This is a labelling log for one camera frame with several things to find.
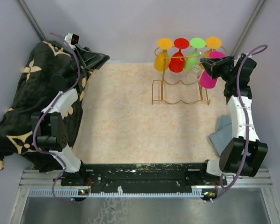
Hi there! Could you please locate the clear wine glass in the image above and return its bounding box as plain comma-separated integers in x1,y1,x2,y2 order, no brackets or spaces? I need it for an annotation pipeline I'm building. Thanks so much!
187,64,202,83

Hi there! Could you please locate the pink plastic wine glass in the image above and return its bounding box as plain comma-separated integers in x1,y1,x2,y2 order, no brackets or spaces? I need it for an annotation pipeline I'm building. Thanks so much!
199,51,225,89

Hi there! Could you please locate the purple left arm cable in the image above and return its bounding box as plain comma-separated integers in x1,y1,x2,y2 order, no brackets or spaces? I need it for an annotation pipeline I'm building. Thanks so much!
32,32,81,205

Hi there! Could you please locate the white slotted cable duct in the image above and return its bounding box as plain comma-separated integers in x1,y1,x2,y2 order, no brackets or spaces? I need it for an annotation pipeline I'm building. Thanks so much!
28,188,217,197

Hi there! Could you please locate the green plastic wine glass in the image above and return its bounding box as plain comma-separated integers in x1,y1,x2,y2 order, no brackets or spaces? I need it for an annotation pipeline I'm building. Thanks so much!
184,37,206,71

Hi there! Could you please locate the red plastic wine glass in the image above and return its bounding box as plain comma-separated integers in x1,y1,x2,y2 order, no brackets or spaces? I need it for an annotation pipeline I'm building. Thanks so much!
168,38,189,73

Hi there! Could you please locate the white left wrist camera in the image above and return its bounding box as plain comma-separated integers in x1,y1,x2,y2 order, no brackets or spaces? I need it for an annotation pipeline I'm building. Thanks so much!
64,33,79,45

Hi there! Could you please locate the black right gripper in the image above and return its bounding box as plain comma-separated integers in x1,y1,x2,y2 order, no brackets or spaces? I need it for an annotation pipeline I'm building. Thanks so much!
199,55,235,83

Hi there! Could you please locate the black floral blanket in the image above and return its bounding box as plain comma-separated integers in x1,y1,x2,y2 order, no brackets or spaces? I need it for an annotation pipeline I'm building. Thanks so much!
0,41,96,172

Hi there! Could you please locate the orange plastic wine glass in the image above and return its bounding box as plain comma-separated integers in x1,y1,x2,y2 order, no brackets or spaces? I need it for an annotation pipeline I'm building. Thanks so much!
154,38,173,71
198,36,222,71

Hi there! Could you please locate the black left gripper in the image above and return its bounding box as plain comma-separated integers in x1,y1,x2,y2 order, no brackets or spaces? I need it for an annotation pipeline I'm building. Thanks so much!
63,43,110,78

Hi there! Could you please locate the gold wire glass rack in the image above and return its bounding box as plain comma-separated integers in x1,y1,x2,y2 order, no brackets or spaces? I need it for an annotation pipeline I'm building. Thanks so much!
152,42,227,105

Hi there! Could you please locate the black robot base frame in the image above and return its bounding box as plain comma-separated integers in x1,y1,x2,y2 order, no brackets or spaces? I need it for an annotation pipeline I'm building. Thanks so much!
61,162,220,198

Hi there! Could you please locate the grey folded cloth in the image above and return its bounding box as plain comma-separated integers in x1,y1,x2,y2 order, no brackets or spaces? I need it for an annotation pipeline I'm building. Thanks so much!
209,115,232,155

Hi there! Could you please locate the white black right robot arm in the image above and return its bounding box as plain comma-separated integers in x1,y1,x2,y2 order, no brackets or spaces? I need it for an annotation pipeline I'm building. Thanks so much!
199,54,268,185

